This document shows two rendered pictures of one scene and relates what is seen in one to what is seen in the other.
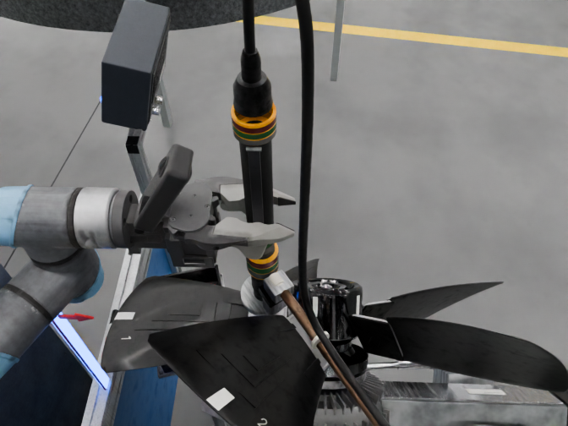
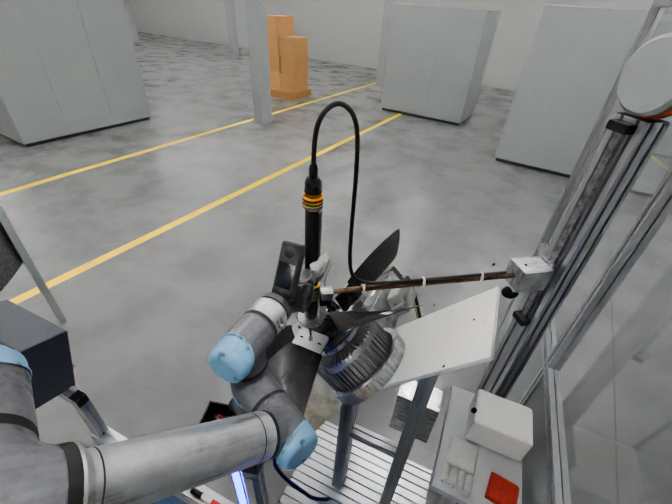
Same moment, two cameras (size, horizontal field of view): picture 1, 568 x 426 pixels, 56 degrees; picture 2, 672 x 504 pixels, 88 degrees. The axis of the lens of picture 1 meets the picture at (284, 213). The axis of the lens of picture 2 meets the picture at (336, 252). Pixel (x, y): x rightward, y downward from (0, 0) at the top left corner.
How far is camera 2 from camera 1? 0.64 m
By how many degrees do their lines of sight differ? 51
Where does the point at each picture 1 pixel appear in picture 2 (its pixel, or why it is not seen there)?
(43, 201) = (249, 326)
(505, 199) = (231, 292)
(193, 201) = not seen: hidden behind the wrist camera
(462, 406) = (379, 297)
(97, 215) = (276, 306)
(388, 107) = (122, 306)
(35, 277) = (264, 383)
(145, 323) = not seen: hidden behind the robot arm
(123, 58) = (33, 338)
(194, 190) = not seen: hidden behind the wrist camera
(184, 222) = (304, 277)
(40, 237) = (264, 344)
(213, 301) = (281, 361)
